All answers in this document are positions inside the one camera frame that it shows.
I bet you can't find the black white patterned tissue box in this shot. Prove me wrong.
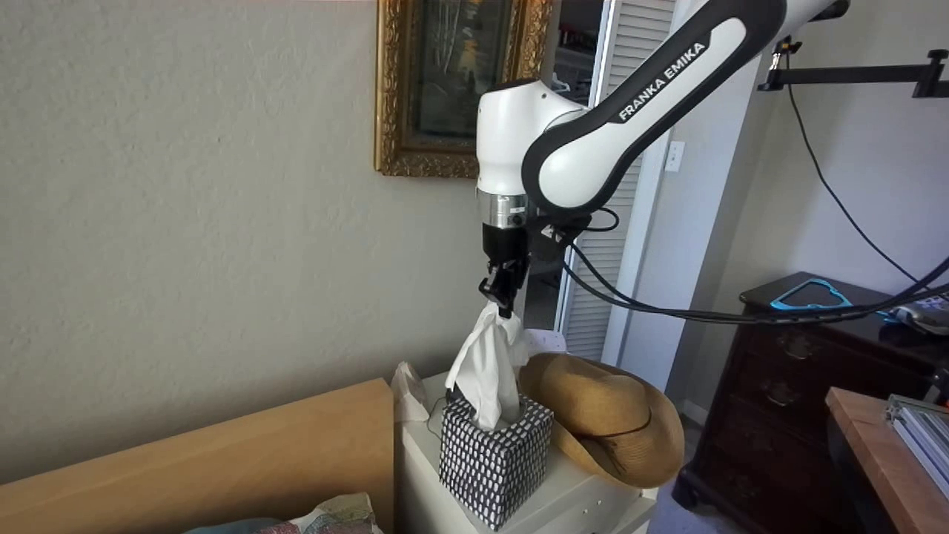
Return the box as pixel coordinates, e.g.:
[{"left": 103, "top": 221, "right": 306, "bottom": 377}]
[{"left": 437, "top": 391, "right": 558, "bottom": 531}]

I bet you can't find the light wooden headboard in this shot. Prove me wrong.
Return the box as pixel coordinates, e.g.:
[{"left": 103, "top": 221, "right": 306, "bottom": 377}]
[{"left": 0, "top": 377, "right": 398, "bottom": 534}]

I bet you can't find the white nightstand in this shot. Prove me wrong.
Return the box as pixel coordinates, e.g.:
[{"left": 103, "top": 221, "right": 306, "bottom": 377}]
[{"left": 394, "top": 367, "right": 667, "bottom": 534}]

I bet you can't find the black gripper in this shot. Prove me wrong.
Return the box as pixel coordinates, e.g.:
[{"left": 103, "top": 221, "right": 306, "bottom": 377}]
[{"left": 477, "top": 221, "right": 530, "bottom": 319}]

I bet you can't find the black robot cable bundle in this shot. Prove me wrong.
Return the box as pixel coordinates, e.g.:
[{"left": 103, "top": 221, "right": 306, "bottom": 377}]
[{"left": 558, "top": 205, "right": 949, "bottom": 328}]

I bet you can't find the white tissue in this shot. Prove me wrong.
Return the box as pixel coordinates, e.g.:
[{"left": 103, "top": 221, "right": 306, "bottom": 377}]
[
  {"left": 441, "top": 319, "right": 526, "bottom": 432},
  {"left": 472, "top": 300, "right": 533, "bottom": 374}
]

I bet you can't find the tan brimmed hat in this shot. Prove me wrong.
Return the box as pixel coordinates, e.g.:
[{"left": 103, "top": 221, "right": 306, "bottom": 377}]
[{"left": 515, "top": 349, "right": 689, "bottom": 488}]

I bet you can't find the floral bedspread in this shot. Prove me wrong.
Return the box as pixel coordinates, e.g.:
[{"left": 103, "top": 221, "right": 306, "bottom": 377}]
[{"left": 186, "top": 488, "right": 383, "bottom": 534}]

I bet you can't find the white louvered closet door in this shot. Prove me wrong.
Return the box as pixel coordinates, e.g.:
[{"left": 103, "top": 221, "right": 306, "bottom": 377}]
[{"left": 551, "top": 0, "right": 699, "bottom": 367}]

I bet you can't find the ornate gold picture frame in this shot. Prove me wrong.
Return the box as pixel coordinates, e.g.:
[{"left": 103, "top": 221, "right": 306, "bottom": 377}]
[{"left": 372, "top": 0, "right": 554, "bottom": 181}]

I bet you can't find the blue cord loop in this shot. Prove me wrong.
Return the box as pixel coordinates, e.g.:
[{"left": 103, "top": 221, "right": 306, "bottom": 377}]
[{"left": 769, "top": 276, "right": 854, "bottom": 315}]

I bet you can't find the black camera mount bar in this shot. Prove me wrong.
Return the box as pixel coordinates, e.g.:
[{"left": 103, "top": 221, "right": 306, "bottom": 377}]
[{"left": 756, "top": 36, "right": 949, "bottom": 101}]

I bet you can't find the dark wooden dresser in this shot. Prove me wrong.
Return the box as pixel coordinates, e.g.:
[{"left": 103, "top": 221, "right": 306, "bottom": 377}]
[{"left": 674, "top": 270, "right": 949, "bottom": 534}]

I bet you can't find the small grey gadget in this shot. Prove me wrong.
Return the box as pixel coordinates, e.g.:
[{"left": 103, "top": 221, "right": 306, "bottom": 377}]
[{"left": 894, "top": 300, "right": 949, "bottom": 342}]

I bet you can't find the thin black hanging cable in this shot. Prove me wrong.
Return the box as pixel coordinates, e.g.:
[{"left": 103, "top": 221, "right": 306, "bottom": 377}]
[{"left": 784, "top": 84, "right": 949, "bottom": 303}]

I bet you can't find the brown wooden desk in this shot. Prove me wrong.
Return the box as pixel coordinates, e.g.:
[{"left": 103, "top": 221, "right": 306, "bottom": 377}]
[{"left": 825, "top": 383, "right": 949, "bottom": 534}]

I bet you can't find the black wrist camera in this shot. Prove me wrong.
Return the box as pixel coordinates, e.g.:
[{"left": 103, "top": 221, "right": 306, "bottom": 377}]
[{"left": 527, "top": 216, "right": 587, "bottom": 248}]

